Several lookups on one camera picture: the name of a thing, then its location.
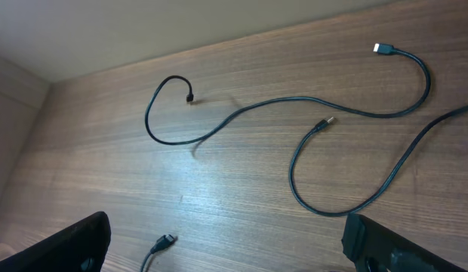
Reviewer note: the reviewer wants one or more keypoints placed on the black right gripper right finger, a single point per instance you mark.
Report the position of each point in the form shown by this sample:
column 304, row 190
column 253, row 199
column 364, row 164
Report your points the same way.
column 373, row 247

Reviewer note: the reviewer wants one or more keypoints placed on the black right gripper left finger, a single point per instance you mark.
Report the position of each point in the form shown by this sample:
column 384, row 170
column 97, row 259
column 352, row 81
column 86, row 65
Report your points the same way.
column 81, row 247

